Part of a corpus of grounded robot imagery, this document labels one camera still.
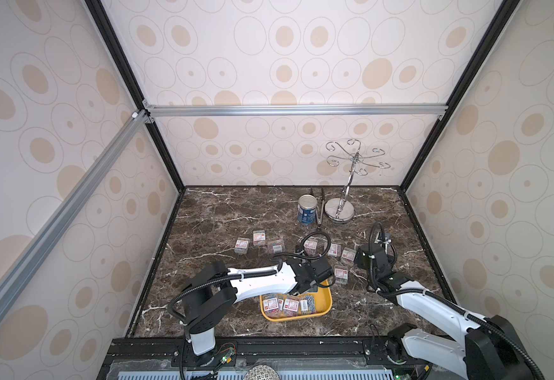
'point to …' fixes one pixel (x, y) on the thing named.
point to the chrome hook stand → (341, 210)
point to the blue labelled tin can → (306, 210)
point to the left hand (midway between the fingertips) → (309, 283)
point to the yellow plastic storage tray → (323, 298)
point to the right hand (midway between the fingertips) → (380, 252)
